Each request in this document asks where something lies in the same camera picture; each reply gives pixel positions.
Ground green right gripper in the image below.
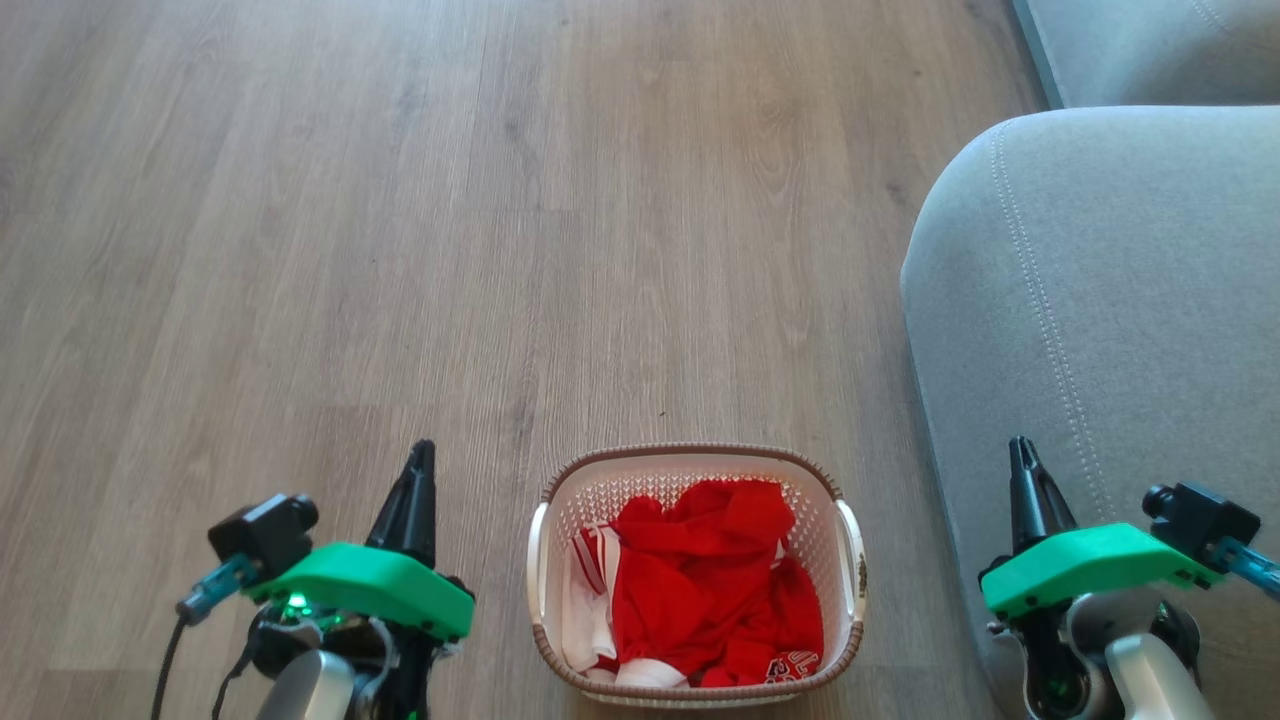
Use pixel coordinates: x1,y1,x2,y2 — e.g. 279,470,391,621
980,437,1223,621

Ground teal right camera connector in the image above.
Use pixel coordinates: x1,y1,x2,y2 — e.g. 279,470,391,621
1214,537,1280,602

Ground teal camera connector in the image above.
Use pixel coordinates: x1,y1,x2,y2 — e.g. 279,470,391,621
1214,537,1280,602
177,555,263,627

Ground white brown-rimmed laundry basket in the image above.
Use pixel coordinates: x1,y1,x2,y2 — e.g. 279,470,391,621
527,443,867,711

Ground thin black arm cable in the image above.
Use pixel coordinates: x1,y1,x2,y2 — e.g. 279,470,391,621
211,640,259,720

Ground red garment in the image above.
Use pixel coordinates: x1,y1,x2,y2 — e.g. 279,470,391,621
610,479,826,688

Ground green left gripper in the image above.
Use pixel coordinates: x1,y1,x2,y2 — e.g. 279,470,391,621
245,441,473,643

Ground teal left camera connector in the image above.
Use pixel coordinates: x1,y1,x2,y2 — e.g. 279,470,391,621
177,555,263,627

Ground white red-striped garment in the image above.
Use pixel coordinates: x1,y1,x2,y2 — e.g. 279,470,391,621
562,522,691,689

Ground grey fabric sofa seat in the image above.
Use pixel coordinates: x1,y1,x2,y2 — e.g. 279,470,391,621
1012,0,1280,109

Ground thin black camera cable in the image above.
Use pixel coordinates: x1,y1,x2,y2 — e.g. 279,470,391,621
150,618,191,720

